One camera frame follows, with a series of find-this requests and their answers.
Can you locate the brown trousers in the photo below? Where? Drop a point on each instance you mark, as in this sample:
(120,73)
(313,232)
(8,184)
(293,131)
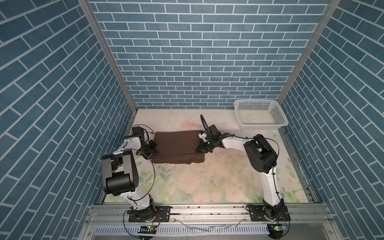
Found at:
(178,148)

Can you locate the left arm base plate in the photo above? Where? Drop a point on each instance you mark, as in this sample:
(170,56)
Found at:
(162,213)

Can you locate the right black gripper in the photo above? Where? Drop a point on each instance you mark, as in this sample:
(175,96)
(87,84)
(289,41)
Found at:
(201,148)

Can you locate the right green circuit board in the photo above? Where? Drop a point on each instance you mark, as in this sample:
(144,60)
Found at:
(277,228)

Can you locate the left corner aluminium post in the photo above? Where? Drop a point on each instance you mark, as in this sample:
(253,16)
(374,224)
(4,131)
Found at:
(95,26)

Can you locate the aluminium front rail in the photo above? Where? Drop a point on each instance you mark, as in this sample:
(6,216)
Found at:
(307,213)

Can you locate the white plastic basket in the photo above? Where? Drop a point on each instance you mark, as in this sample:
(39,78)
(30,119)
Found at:
(258,114)

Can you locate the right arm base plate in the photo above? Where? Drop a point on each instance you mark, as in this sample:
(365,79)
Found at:
(258,214)

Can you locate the left green circuit board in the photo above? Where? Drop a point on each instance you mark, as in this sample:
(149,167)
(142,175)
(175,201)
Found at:
(147,230)

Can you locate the white slotted cable duct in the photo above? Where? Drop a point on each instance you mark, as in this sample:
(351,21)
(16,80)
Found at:
(181,230)

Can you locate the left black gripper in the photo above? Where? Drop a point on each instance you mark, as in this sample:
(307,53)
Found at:
(153,151)

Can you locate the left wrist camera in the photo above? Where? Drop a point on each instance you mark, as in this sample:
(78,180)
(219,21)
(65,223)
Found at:
(139,132)

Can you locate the green circuit board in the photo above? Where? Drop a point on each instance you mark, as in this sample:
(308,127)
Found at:
(277,228)
(147,230)

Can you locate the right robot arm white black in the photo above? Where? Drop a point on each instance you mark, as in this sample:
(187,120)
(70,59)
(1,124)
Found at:
(263,159)

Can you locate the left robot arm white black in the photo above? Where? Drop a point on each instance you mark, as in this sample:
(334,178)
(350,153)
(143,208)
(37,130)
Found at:
(121,179)

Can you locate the corner aluminium post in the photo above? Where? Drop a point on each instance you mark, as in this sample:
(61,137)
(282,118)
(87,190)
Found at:
(95,26)
(318,30)

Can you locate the right corner aluminium post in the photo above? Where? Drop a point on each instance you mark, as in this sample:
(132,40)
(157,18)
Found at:
(318,30)

